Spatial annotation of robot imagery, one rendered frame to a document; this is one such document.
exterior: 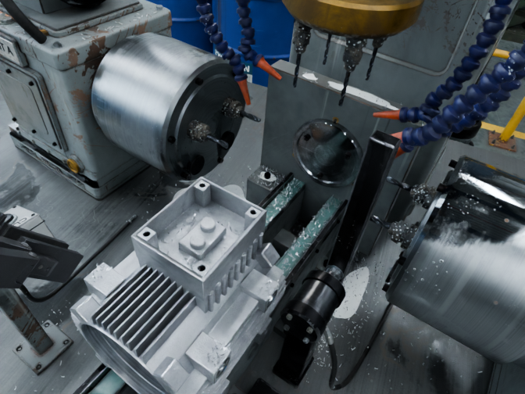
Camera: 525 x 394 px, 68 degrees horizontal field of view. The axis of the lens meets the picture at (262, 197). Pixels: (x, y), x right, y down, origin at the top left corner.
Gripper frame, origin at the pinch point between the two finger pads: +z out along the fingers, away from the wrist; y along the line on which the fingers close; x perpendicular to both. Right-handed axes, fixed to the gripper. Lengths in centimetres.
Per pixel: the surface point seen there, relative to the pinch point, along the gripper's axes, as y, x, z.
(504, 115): -45, -201, 256
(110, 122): 28.4, -17.5, 26.7
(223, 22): 97, -103, 117
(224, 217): -5.6, -12.3, 16.4
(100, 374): 0.2, 13.9, 22.9
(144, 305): -6.1, 0.4, 10.1
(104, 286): 0.9, 2.0, 12.7
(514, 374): -49, -16, 44
